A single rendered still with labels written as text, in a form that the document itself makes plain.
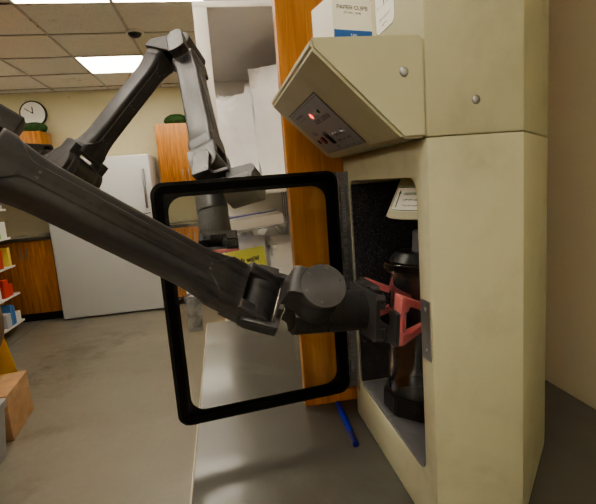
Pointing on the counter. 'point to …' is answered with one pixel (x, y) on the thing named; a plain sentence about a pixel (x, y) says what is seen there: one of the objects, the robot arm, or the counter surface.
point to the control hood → (362, 87)
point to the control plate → (328, 121)
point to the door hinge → (348, 269)
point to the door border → (178, 296)
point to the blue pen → (347, 424)
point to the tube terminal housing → (475, 247)
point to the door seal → (175, 303)
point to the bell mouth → (404, 201)
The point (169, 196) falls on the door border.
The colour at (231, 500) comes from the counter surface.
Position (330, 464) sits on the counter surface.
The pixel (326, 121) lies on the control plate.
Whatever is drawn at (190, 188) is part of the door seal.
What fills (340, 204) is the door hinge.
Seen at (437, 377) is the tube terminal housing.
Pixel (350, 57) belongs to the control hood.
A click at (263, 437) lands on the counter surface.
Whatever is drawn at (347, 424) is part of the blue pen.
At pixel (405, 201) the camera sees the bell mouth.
